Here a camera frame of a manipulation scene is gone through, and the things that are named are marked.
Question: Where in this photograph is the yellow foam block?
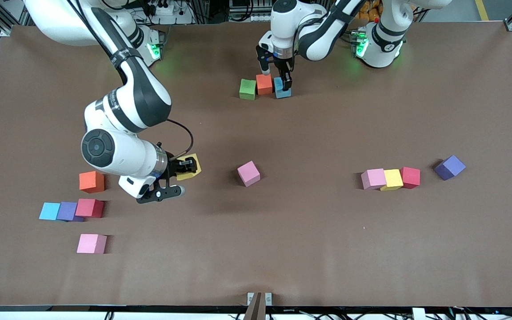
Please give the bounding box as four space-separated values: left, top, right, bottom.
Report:
380 169 404 192
176 153 203 181

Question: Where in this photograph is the light blue foam block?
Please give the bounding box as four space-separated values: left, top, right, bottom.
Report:
39 202 61 221
274 76 292 99

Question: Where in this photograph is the orange foam block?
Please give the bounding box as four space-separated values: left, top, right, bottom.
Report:
256 73 274 96
79 171 105 194

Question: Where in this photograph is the green foam block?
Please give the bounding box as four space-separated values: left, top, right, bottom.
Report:
239 79 257 100

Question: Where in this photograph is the pink foam block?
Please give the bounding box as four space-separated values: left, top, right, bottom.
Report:
237 160 261 188
76 234 108 255
361 168 387 191

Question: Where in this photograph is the red foam block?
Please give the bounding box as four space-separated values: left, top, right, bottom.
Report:
75 199 105 219
400 167 421 190

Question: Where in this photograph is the aluminium equipment rack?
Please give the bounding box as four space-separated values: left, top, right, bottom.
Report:
180 0 274 24

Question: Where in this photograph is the pile of orange objects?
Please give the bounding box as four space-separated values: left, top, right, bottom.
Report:
357 0 383 23

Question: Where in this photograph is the brown table cover sheet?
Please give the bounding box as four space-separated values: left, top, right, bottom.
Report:
0 20 512 308

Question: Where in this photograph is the purple foam block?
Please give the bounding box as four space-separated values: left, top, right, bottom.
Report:
57 202 85 222
434 155 466 181

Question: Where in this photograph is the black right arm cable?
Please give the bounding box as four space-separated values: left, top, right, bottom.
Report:
67 0 194 160

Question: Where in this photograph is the small metal bracket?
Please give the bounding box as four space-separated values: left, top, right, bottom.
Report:
247 292 272 306

